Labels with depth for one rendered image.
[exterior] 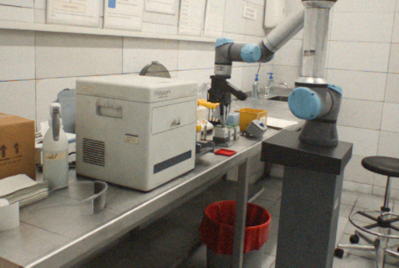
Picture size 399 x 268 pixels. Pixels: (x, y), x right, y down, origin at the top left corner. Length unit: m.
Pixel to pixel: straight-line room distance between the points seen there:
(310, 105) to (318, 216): 0.45
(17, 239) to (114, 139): 0.40
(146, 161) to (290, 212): 0.73
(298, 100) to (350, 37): 2.58
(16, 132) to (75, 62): 0.64
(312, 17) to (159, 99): 0.63
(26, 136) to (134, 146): 0.31
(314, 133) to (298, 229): 0.38
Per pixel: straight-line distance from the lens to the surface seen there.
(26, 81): 1.63
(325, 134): 1.60
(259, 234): 2.07
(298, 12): 1.65
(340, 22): 4.02
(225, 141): 1.73
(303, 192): 1.63
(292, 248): 1.73
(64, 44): 1.74
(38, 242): 0.93
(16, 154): 1.24
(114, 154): 1.20
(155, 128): 1.14
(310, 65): 1.47
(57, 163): 1.19
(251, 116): 2.03
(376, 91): 3.98
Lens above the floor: 1.29
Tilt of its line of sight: 10 degrees down
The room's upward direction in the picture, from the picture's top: 3 degrees clockwise
